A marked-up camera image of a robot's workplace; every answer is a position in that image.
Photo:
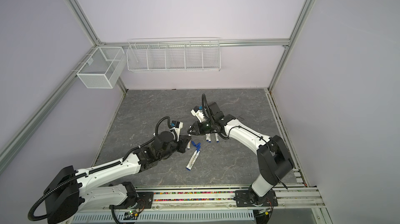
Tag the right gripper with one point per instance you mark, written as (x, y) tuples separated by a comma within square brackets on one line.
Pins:
[(198, 125)]

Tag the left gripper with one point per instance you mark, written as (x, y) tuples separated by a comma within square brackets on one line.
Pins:
[(183, 142)]

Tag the whiteboard marker pen one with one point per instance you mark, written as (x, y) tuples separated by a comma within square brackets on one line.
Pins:
[(208, 138)]

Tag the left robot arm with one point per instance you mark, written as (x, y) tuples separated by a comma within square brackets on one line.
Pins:
[(66, 194)]

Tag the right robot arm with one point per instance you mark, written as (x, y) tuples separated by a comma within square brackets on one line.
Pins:
[(274, 158)]

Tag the whiteboard marker pen five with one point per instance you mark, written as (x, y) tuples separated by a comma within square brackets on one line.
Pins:
[(192, 160)]

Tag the white vent grille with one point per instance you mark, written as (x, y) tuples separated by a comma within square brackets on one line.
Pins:
[(169, 217)]

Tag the white mesh box basket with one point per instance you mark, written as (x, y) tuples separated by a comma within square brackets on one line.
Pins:
[(103, 68)]

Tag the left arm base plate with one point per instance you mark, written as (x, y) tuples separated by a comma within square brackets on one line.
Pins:
[(140, 200)]

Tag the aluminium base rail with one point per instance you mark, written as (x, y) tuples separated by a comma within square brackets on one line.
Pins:
[(195, 199)]

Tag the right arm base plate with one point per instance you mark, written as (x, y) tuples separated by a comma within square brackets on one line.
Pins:
[(247, 198)]

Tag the white wire shelf basket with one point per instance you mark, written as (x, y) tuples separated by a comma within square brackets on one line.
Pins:
[(174, 54)]

